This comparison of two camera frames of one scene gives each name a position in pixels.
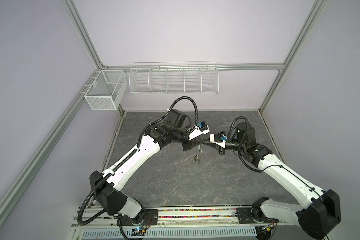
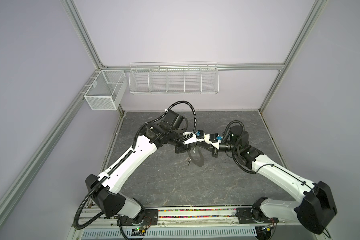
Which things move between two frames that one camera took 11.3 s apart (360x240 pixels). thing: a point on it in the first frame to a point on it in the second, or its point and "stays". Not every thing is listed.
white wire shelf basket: [174, 78] stays
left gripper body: [188, 144] to [180, 148]
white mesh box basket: [108, 91] stays
